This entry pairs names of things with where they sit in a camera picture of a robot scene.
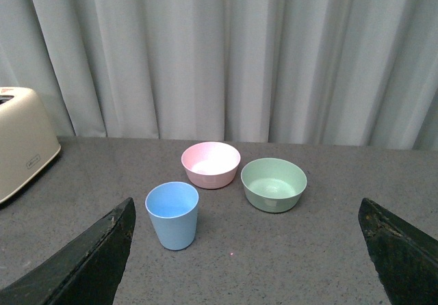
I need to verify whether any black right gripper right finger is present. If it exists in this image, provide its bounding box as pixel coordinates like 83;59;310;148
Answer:
358;198;437;304

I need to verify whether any green plastic bowl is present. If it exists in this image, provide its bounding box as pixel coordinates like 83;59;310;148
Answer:
240;158;307;213

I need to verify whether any grey pleated curtain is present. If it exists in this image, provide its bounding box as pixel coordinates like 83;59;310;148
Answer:
1;0;437;150

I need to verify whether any light blue plastic cup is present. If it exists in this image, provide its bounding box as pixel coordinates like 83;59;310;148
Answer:
145;181;199;251

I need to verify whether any cream two-slot toaster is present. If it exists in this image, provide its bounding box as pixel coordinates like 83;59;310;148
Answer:
1;87;61;203

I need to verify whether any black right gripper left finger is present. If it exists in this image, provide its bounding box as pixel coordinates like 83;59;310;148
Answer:
1;198;136;304

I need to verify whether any pink plastic bowl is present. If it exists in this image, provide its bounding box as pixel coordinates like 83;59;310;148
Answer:
181;142;241;189

